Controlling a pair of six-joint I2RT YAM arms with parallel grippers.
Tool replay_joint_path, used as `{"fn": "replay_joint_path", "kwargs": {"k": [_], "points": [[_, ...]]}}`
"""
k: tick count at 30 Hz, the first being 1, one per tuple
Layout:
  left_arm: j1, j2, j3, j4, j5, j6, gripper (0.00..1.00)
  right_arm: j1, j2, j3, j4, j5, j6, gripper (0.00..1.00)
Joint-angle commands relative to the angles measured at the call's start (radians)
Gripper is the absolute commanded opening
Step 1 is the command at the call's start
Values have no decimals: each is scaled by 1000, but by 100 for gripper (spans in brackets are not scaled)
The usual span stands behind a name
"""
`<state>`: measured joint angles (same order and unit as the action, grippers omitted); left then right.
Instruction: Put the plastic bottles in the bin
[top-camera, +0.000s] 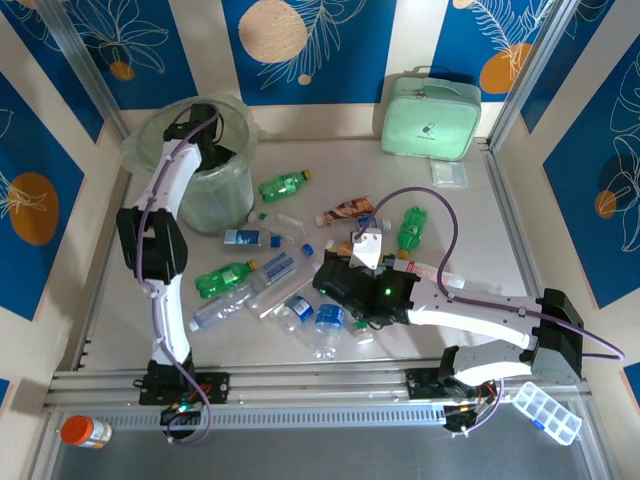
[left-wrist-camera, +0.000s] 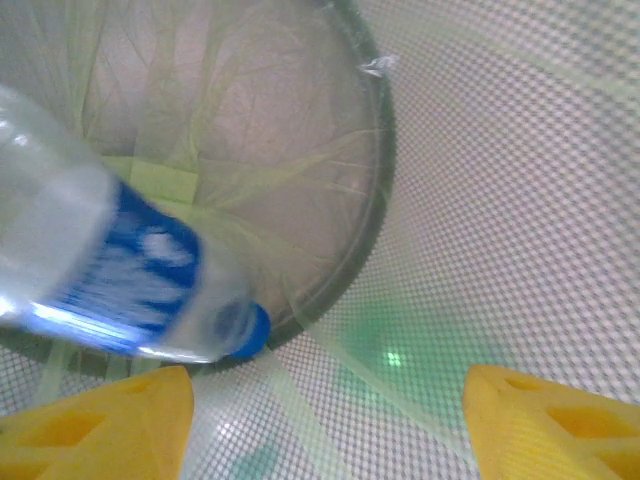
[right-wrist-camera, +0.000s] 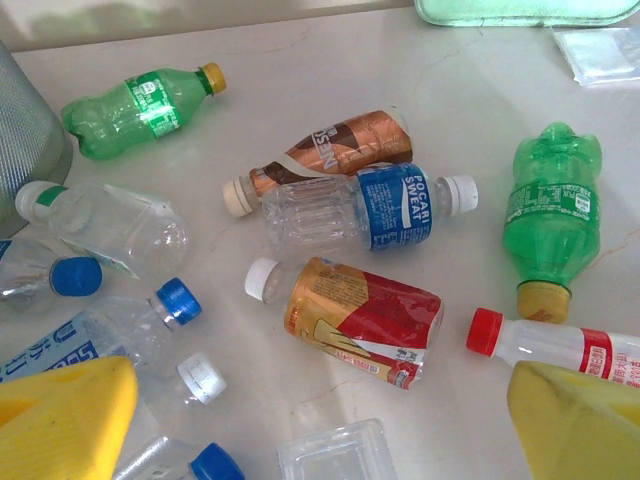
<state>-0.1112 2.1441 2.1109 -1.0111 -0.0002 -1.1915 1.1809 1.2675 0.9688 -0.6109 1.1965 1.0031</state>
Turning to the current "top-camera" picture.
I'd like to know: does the clear bottle wide blue label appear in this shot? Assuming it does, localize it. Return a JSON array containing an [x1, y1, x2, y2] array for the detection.
[[313, 302, 347, 361]]

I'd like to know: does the small bottle white cap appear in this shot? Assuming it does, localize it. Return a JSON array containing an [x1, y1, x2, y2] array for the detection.
[[349, 322, 375, 347]]

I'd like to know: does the clear bottle blue cap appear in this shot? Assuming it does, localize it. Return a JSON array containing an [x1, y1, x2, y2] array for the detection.
[[276, 294, 317, 337]]

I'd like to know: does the green bottle yellow cap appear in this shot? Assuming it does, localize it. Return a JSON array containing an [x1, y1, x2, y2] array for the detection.
[[257, 168, 313, 203], [194, 258, 260, 300]]

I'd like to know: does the brown drink pouch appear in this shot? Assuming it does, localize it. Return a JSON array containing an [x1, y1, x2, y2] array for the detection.
[[315, 194, 376, 227]]

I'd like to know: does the frosted plastic cup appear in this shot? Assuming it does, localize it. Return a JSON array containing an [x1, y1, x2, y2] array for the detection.
[[246, 277, 321, 321]]

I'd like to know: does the small bottle blue label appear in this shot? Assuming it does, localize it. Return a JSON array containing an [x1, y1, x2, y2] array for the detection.
[[223, 228, 282, 250]]

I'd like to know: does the green plastic bottle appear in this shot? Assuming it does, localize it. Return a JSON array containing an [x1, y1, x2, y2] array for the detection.
[[396, 205, 429, 260]]

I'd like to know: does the clear bottle green white label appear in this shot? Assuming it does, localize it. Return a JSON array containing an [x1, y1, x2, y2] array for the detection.
[[247, 209, 309, 239]]

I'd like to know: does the crushed clear plastic bottle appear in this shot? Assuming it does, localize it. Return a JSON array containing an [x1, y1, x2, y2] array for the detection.
[[188, 287, 256, 332]]

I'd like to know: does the small clear plastic sachet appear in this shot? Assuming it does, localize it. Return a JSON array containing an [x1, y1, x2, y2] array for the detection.
[[430, 159, 470, 189]]

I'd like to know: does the grey metal panel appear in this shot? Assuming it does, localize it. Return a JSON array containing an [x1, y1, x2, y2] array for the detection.
[[47, 427, 601, 480]]

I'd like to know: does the mint green zip case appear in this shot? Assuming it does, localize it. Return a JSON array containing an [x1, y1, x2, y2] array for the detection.
[[380, 66, 484, 162]]

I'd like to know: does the clear plastic organiser box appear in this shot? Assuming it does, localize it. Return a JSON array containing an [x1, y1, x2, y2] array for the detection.
[[509, 381, 585, 446]]

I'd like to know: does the jar with orange lid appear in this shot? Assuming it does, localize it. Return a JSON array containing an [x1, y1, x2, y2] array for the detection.
[[59, 414, 114, 450]]

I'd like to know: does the aluminium frame rail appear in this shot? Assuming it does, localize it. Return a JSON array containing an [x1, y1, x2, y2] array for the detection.
[[42, 357, 591, 416]]

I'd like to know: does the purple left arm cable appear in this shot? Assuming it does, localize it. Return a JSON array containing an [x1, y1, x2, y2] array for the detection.
[[130, 108, 224, 446]]

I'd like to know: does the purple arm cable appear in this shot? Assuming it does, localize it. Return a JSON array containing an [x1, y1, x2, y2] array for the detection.
[[130, 108, 224, 446], [355, 185, 626, 436]]

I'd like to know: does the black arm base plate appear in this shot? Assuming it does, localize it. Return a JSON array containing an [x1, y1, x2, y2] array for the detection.
[[137, 370, 232, 406], [405, 367, 501, 401]]

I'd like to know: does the aluminium frame post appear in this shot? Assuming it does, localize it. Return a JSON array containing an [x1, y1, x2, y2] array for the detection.
[[37, 0, 134, 146], [487, 0, 584, 151]]

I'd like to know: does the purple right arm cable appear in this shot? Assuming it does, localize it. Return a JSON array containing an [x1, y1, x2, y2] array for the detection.
[[355, 185, 626, 436]]

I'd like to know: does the grey slotted cable duct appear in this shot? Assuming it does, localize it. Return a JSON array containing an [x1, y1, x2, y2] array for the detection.
[[107, 405, 446, 431]]

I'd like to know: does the aluminium side rail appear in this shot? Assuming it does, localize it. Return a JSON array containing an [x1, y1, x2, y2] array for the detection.
[[479, 137, 551, 361], [69, 149, 131, 371]]

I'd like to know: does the coloured wire bundle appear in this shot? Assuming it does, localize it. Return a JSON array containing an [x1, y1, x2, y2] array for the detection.
[[159, 382, 206, 426], [442, 379, 504, 436]]

